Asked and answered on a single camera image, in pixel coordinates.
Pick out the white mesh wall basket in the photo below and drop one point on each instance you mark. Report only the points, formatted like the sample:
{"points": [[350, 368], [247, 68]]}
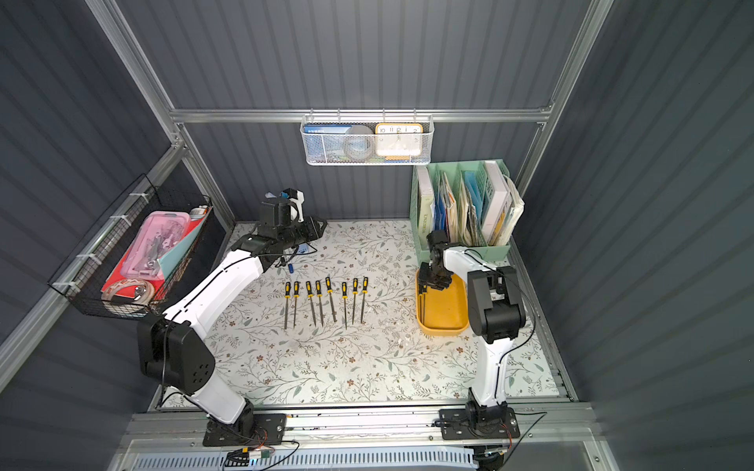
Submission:
{"points": [[426, 121]]}

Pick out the red folder in basket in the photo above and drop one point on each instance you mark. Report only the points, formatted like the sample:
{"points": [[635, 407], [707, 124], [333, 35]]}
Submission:
{"points": [[123, 295]]}

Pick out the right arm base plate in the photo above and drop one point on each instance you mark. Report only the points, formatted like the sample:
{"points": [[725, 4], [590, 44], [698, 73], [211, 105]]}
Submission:
{"points": [[494, 423]]}

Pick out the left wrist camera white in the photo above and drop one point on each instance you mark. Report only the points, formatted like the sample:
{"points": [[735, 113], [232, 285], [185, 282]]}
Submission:
{"points": [[295, 199]]}

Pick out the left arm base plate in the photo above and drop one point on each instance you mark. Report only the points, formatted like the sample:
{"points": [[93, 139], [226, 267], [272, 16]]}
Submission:
{"points": [[249, 431]]}

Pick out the yellow white clock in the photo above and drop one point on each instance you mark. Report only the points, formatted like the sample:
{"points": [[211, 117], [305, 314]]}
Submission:
{"points": [[399, 141]]}

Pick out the black wire wall basket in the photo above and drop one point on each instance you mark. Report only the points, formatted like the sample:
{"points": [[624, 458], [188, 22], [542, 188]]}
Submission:
{"points": [[80, 280]]}

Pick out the pink plastic tool case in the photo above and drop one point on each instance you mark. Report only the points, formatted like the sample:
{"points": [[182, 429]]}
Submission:
{"points": [[160, 233]]}

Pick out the yellow plastic storage tray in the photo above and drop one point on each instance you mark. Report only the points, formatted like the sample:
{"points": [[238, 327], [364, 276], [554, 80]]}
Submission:
{"points": [[446, 310]]}

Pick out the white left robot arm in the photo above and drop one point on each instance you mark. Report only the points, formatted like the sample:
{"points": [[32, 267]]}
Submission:
{"points": [[172, 347]]}

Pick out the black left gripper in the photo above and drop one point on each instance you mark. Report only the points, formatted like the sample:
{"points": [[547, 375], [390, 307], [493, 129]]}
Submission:
{"points": [[306, 230]]}

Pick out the green file organizer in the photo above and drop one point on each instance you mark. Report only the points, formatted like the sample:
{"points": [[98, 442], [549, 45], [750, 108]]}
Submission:
{"points": [[449, 197]]}

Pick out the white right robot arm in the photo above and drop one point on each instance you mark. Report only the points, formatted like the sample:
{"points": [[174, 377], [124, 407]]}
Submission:
{"points": [[495, 312]]}

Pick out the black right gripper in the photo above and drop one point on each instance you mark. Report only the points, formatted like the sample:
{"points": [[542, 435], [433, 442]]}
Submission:
{"points": [[436, 277]]}

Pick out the grey tape roll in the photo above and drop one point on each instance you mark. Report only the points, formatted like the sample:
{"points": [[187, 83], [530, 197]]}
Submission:
{"points": [[358, 144]]}

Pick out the white book in organizer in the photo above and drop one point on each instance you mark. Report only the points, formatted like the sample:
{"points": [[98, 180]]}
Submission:
{"points": [[502, 204]]}

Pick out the blue box in mesh basket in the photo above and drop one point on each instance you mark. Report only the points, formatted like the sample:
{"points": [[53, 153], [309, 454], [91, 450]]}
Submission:
{"points": [[324, 142]]}

